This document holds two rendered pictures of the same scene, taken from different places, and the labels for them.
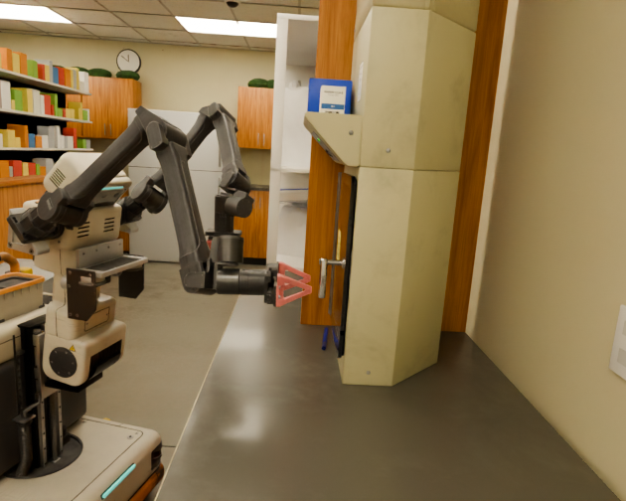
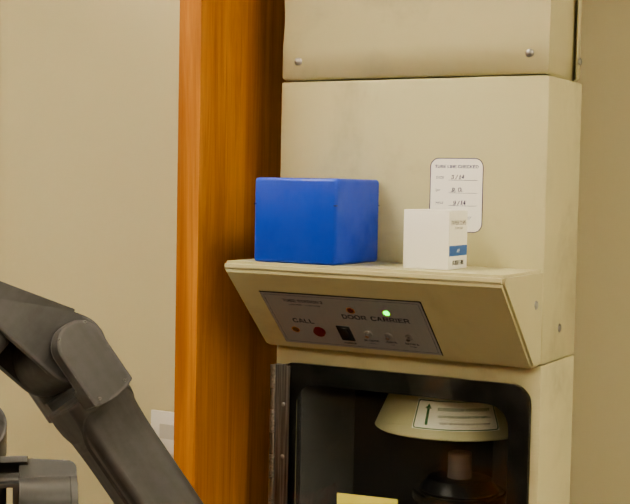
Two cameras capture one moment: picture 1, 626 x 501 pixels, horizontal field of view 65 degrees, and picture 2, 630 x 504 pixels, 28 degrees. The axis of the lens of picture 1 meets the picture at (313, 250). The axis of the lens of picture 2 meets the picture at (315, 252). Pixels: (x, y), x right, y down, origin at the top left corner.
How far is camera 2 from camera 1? 1.26 m
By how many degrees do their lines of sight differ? 58
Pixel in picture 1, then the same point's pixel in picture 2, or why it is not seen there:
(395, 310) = not seen: outside the picture
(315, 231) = not seen: outside the picture
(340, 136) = (528, 315)
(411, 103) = (572, 240)
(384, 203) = (556, 424)
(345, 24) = (235, 35)
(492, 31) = not seen: hidden behind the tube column
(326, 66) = (213, 125)
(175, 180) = (168, 479)
